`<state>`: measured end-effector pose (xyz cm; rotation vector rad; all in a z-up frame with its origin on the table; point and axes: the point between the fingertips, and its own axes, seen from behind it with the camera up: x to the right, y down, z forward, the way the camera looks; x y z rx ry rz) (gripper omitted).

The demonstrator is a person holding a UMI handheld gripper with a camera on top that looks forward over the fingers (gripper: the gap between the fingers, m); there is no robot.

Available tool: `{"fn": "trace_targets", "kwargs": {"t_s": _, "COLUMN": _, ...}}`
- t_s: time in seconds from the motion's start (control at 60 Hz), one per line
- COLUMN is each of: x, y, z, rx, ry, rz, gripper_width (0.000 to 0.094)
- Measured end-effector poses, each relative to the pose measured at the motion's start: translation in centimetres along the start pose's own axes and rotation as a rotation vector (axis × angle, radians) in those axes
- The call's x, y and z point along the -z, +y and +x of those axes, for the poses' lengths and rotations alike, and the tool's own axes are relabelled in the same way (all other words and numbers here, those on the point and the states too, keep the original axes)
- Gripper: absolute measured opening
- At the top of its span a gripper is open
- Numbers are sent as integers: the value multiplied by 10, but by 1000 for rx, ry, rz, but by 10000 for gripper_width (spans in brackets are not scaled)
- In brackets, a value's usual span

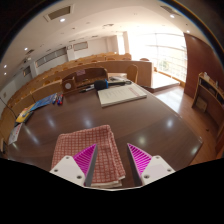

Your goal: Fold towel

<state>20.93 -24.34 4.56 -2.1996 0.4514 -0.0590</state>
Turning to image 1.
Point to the wooden desk organizer with clock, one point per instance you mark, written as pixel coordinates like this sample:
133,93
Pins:
68,85

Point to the large bright window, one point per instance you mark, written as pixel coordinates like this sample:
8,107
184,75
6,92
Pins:
166,50

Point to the wooden shelf unit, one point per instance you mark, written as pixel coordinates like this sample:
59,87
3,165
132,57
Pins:
208,91

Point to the large white notebook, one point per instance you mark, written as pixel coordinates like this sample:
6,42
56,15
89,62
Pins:
120,95

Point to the red marker pen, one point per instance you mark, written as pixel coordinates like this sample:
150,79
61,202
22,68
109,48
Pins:
61,100

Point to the wooden chair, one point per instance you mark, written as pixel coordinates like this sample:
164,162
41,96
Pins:
132,73

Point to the blue folder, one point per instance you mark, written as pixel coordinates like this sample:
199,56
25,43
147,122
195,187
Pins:
45,101

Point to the white printed paper sheet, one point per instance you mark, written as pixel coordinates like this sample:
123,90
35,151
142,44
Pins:
15,133

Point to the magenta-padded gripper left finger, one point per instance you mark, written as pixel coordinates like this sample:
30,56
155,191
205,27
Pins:
68,168

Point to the blue marker pen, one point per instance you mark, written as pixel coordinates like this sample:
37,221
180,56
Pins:
55,98
58,99

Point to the yellow book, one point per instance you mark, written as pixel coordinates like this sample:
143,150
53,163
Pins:
25,115

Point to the red white checked towel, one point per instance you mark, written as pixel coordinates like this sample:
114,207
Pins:
83,136

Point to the rows of wooden lecture seats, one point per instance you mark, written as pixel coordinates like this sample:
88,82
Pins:
66,66

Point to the ceiling air vent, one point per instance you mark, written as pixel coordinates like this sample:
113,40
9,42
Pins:
59,12

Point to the recessed ceiling lights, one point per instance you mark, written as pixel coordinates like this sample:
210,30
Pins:
62,20

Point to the microphone with blue foam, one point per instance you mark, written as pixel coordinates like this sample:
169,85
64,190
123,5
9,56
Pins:
100,84

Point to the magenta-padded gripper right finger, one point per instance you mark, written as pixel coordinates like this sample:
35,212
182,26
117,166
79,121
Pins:
156,166

